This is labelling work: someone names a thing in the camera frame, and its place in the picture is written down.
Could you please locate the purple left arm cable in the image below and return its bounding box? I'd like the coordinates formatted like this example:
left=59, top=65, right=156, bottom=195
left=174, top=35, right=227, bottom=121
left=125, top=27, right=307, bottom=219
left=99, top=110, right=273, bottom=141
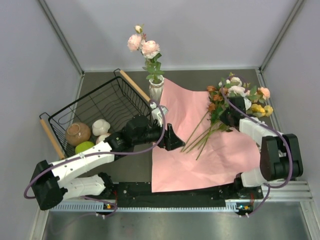
left=23, top=99, right=168, bottom=218

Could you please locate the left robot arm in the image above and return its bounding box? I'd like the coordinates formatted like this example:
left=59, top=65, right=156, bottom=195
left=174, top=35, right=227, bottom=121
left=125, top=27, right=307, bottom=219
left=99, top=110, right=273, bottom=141
left=30, top=114, right=185, bottom=211

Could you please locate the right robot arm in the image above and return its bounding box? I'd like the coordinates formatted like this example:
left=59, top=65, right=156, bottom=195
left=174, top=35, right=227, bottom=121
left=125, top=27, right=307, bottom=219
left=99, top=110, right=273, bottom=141
left=219, top=96, right=304, bottom=198

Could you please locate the pink rose stem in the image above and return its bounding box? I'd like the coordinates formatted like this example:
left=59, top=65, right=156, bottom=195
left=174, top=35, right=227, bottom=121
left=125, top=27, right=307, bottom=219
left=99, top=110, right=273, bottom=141
left=127, top=25, right=164, bottom=85

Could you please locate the brown glass jar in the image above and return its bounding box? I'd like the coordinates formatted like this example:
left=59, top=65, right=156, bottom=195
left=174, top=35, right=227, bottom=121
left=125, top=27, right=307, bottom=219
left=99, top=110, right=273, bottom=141
left=65, top=122, right=91, bottom=147

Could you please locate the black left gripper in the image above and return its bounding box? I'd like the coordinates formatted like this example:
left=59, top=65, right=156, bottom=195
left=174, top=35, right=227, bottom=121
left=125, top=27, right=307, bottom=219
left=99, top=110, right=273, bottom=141
left=133, top=118, right=185, bottom=151

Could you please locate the white ceramic bowl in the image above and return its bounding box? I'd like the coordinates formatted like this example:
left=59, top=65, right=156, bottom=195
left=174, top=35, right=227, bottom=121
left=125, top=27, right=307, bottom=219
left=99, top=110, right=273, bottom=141
left=92, top=119, right=111, bottom=136

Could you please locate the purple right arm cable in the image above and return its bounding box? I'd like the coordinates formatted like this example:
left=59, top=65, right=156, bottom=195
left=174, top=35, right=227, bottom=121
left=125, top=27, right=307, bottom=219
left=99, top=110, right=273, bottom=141
left=219, top=74, right=300, bottom=218

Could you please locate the black wire basket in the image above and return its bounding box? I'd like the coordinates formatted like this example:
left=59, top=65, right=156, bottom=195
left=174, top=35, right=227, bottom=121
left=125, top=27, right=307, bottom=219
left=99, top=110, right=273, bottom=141
left=39, top=68, right=153, bottom=159

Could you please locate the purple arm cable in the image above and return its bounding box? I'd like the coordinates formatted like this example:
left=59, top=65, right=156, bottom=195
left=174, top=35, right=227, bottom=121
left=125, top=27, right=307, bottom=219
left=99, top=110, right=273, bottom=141
left=219, top=74, right=300, bottom=218
left=23, top=99, right=168, bottom=218

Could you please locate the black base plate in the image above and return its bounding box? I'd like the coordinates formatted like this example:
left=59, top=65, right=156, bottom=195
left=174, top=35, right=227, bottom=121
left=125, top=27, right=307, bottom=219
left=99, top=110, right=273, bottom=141
left=93, top=182, right=263, bottom=200

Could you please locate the pink wrapping paper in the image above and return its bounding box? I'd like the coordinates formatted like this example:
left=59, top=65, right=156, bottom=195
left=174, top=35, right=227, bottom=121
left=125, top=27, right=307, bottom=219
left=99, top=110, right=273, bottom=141
left=151, top=79, right=260, bottom=193

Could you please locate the grey slotted cable duct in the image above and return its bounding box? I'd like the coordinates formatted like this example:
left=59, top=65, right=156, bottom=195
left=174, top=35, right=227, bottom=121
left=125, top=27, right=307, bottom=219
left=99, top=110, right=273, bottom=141
left=49, top=201, right=253, bottom=213

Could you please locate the mixed artificial flower bunch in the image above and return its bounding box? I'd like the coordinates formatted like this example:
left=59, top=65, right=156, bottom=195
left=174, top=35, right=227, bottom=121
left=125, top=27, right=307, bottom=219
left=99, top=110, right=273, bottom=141
left=181, top=72, right=274, bottom=159

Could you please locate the white ribbed ceramic vase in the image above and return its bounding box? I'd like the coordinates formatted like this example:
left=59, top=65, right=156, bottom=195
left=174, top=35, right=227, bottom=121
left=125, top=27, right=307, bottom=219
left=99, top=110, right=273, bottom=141
left=149, top=75, right=165, bottom=103

